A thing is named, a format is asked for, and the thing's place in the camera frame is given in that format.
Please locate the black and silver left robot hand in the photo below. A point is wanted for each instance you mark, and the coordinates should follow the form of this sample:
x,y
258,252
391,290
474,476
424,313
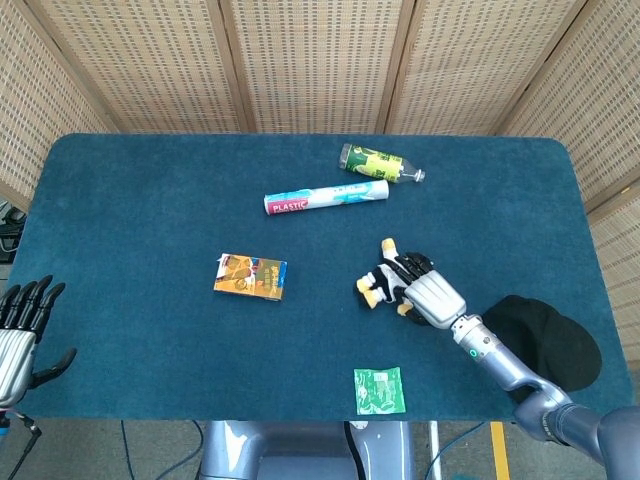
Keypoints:
x,y
15,345

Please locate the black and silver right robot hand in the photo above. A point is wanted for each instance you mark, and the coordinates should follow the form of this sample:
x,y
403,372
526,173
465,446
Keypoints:
x,y
435,300

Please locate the black and white plush toy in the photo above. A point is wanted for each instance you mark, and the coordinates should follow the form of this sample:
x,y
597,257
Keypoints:
x,y
382,280

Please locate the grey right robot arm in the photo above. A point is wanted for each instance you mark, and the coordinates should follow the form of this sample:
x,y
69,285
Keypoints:
x,y
505,367

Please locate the black stand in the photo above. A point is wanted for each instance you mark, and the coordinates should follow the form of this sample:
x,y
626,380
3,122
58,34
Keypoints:
x,y
27,427

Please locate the green foil sachet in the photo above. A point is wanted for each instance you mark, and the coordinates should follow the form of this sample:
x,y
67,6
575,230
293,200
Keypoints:
x,y
379,391

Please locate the black equipment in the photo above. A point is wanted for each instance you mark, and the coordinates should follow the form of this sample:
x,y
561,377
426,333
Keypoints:
x,y
11,230

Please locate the black cap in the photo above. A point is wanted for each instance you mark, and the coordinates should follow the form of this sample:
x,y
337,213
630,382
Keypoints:
x,y
555,345

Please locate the blue table mat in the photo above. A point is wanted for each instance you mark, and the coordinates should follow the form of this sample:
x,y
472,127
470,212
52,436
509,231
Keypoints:
x,y
150,325

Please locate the white table leg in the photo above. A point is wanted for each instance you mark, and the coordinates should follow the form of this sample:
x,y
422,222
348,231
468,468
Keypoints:
x,y
436,450

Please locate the green label plastic bottle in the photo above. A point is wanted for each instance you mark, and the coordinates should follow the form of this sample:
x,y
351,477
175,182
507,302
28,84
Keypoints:
x,y
372,163

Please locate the plastic wrap roll box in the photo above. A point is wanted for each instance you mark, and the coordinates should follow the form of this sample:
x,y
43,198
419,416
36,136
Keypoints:
x,y
325,197

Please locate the orange snack box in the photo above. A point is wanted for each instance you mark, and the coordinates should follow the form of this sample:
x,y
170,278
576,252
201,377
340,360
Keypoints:
x,y
250,277

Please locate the bamboo screen panel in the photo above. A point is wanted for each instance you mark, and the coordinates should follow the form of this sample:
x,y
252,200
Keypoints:
x,y
320,65
475,65
35,110
620,270
600,100
150,65

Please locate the grey robot torso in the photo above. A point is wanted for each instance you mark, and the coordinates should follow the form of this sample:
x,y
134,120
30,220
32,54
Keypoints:
x,y
300,450

